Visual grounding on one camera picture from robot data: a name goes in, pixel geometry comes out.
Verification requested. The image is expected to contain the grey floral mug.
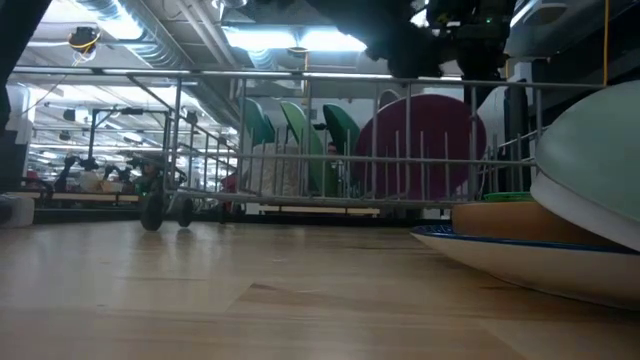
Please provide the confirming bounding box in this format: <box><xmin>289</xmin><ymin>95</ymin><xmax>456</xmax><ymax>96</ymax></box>
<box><xmin>244</xmin><ymin>142</ymin><xmax>301</xmax><ymax>197</ymax></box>

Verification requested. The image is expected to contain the blue patterned plate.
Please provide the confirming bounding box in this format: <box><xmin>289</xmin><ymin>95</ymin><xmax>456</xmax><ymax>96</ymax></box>
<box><xmin>410</xmin><ymin>224</ymin><xmax>640</xmax><ymax>311</ymax></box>

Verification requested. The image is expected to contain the black background robot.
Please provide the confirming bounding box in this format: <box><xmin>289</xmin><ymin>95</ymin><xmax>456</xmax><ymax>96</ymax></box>
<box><xmin>53</xmin><ymin>152</ymin><xmax>132</xmax><ymax>194</ymax></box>

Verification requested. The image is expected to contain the grey wire dish rack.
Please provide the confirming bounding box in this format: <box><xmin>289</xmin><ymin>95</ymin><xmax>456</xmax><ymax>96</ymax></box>
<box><xmin>127</xmin><ymin>74</ymin><xmax>606</xmax><ymax>232</ymax></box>

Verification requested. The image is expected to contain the white plastic fitting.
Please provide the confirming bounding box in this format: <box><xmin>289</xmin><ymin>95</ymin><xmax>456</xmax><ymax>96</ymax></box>
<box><xmin>0</xmin><ymin>194</ymin><xmax>35</xmax><ymax>230</ymax></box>

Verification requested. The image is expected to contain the grey plate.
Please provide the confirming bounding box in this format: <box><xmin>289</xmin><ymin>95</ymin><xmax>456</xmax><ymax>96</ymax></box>
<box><xmin>377</xmin><ymin>88</ymin><xmax>402</xmax><ymax>109</ymax></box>

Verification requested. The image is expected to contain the sage green plate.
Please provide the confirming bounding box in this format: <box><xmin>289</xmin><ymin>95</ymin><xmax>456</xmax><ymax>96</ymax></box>
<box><xmin>534</xmin><ymin>79</ymin><xmax>640</xmax><ymax>224</ymax></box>

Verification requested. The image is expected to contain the white plate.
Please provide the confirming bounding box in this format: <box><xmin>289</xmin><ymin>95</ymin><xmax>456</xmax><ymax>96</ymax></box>
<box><xmin>529</xmin><ymin>172</ymin><xmax>640</xmax><ymax>254</ymax></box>

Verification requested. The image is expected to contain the translucent green plate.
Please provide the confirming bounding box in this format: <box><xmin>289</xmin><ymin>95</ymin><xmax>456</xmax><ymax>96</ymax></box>
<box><xmin>482</xmin><ymin>192</ymin><xmax>536</xmax><ymax>203</ymax></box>

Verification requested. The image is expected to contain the purple plate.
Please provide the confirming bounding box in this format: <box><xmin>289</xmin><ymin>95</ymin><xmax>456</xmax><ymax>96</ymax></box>
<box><xmin>352</xmin><ymin>93</ymin><xmax>487</xmax><ymax>201</ymax></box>

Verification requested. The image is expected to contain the person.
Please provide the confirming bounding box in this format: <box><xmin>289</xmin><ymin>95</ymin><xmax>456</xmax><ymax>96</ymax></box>
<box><xmin>325</xmin><ymin>141</ymin><xmax>342</xmax><ymax>169</ymax></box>

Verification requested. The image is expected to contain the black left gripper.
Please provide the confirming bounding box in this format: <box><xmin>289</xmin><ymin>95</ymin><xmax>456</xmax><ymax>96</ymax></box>
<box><xmin>429</xmin><ymin>0</ymin><xmax>516</xmax><ymax>107</ymax></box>

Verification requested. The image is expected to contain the dark green plate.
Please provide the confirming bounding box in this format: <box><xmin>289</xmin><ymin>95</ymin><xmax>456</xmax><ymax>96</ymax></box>
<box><xmin>322</xmin><ymin>103</ymin><xmax>362</xmax><ymax>156</ymax></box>

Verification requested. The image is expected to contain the ceiling fluorescent light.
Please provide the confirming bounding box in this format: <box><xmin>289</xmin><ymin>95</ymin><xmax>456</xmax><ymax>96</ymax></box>
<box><xmin>222</xmin><ymin>27</ymin><xmax>369</xmax><ymax>54</ymax></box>

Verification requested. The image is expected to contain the tan wooden table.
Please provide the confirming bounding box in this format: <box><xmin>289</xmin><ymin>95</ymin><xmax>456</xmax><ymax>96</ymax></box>
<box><xmin>9</xmin><ymin>191</ymin><xmax>381</xmax><ymax>217</ymax></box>

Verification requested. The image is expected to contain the orange plate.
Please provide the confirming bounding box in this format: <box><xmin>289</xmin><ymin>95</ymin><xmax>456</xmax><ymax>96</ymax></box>
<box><xmin>451</xmin><ymin>200</ymin><xmax>621</xmax><ymax>247</ymax></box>

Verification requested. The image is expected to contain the black metal stand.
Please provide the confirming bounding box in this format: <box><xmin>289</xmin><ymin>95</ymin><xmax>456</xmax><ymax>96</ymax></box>
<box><xmin>87</xmin><ymin>106</ymin><xmax>171</xmax><ymax>176</ymax></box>

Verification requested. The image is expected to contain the light green plate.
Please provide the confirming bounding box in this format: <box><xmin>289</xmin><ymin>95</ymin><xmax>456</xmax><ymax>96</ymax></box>
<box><xmin>279</xmin><ymin>101</ymin><xmax>341</xmax><ymax>197</ymax></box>

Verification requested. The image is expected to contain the long light bar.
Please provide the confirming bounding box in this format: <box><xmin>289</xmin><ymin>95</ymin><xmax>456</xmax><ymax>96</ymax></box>
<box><xmin>9</xmin><ymin>65</ymin><xmax>464</xmax><ymax>84</ymax></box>

